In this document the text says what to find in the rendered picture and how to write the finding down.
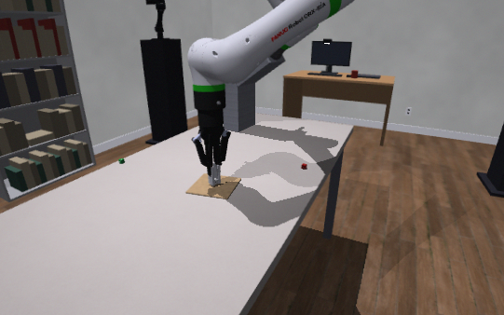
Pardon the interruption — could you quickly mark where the tan mat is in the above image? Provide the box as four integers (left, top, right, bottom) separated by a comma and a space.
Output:
185, 173, 241, 199

